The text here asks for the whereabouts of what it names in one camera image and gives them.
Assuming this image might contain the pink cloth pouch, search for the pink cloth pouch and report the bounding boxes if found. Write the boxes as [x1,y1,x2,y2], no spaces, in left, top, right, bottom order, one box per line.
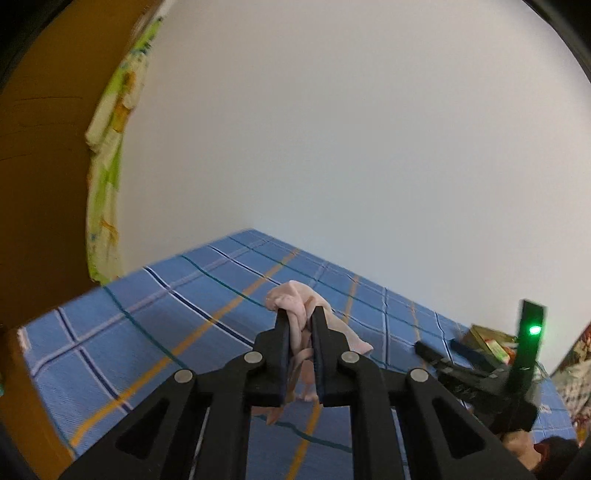
[252,280,374,425]

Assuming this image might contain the person's hand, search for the person's hand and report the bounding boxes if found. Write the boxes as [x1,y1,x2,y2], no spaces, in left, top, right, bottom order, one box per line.
[502,430,542,471]

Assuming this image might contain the gold metal tin box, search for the gold metal tin box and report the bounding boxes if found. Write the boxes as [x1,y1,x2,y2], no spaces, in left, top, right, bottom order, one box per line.
[461,325,518,365]

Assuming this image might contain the beige plaid hanging cloth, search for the beige plaid hanging cloth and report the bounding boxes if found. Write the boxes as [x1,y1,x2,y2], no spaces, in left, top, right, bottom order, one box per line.
[552,360,590,445]

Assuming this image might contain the red floral hanging cloth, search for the red floral hanging cloth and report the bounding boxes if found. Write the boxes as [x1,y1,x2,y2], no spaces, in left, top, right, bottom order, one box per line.
[554,324,591,373]

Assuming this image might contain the blue plaid tablecloth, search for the blue plaid tablecloth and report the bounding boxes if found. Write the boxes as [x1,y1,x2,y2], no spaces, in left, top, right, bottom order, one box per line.
[18,230,580,479]

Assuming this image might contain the green yellow curtain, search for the green yellow curtain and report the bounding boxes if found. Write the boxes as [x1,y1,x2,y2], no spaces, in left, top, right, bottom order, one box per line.
[85,1,174,285]

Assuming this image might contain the brown wooden door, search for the brown wooden door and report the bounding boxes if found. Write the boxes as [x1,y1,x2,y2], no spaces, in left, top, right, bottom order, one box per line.
[1,1,154,479]

